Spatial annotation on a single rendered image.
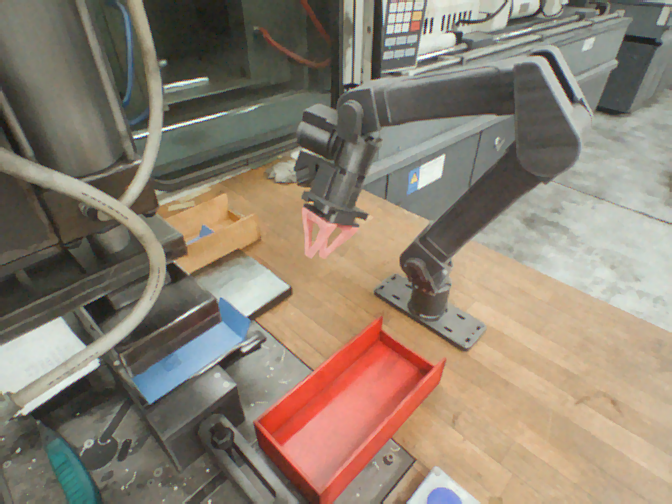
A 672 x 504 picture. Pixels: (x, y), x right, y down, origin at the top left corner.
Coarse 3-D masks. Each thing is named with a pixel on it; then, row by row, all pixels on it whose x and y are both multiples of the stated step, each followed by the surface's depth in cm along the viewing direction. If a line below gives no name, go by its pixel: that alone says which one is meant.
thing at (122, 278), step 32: (160, 224) 45; (64, 256) 42; (96, 256) 40; (128, 256) 40; (0, 288) 38; (32, 288) 37; (64, 288) 36; (96, 288) 39; (128, 288) 40; (192, 288) 43; (0, 320) 34; (32, 320) 36; (96, 320) 39; (160, 320) 39; (192, 320) 40; (128, 352) 36; (160, 352) 39
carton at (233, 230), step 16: (192, 208) 87; (208, 208) 90; (224, 208) 93; (176, 224) 86; (192, 224) 89; (208, 224) 92; (224, 224) 94; (240, 224) 84; (256, 224) 87; (208, 240) 79; (224, 240) 82; (240, 240) 86; (256, 240) 89; (192, 256) 78; (208, 256) 81
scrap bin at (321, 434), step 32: (352, 352) 61; (384, 352) 65; (416, 352) 62; (320, 384) 58; (352, 384) 61; (384, 384) 60; (416, 384) 61; (288, 416) 55; (320, 416) 56; (352, 416) 56; (384, 416) 56; (288, 448) 53; (320, 448) 53; (352, 448) 53; (320, 480) 50; (352, 480) 50
